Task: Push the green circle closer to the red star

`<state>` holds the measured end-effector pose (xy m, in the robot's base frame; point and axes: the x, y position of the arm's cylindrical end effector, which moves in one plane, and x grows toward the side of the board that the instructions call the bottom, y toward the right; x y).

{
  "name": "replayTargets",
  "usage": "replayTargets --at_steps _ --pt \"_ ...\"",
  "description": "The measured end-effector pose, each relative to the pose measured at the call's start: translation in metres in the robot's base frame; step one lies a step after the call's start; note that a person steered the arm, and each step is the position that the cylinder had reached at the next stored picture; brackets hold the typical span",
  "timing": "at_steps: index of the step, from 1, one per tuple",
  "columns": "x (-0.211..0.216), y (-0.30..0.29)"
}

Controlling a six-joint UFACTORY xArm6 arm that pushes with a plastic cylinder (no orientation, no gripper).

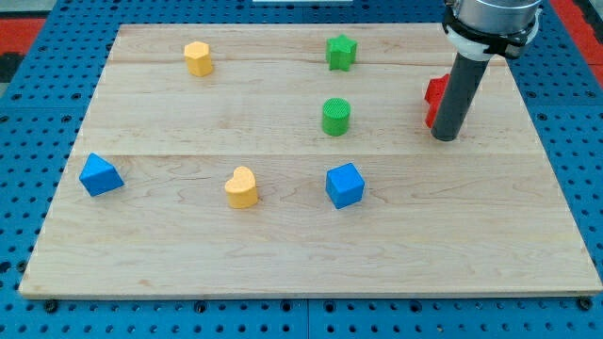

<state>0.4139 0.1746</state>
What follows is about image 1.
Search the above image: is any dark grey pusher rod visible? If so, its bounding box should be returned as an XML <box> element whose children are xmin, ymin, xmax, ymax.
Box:
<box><xmin>431</xmin><ymin>53</ymin><xmax>489</xmax><ymax>141</ymax></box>

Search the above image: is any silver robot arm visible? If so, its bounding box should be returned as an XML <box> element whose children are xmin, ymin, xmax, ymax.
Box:
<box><xmin>431</xmin><ymin>0</ymin><xmax>542</xmax><ymax>141</ymax></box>

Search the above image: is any red star block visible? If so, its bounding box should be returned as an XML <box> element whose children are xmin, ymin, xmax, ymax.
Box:
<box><xmin>424</xmin><ymin>73</ymin><xmax>450</xmax><ymax>128</ymax></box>

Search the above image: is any green star block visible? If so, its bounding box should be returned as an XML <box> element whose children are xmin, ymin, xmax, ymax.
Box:
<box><xmin>325</xmin><ymin>35</ymin><xmax>357</xmax><ymax>72</ymax></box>

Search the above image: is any green cylinder block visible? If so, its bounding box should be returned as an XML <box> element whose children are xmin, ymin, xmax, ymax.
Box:
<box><xmin>321</xmin><ymin>98</ymin><xmax>351</xmax><ymax>137</ymax></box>

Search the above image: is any blue cube block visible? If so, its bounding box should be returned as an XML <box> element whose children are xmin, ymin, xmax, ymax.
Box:
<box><xmin>325</xmin><ymin>163</ymin><xmax>365</xmax><ymax>209</ymax></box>

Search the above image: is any yellow heart block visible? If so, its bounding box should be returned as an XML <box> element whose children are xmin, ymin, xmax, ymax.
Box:
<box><xmin>224</xmin><ymin>166</ymin><xmax>258</xmax><ymax>209</ymax></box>

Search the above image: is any wooden board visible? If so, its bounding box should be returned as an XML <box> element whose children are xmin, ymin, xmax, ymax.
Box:
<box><xmin>19</xmin><ymin>24</ymin><xmax>602</xmax><ymax>300</ymax></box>

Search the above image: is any yellow hexagon block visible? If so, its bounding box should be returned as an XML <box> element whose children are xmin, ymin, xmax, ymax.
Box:
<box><xmin>184</xmin><ymin>41</ymin><xmax>214</xmax><ymax>77</ymax></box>

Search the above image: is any blue triangle block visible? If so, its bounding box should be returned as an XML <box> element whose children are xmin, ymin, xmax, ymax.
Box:
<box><xmin>79</xmin><ymin>153</ymin><xmax>124</xmax><ymax>197</ymax></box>

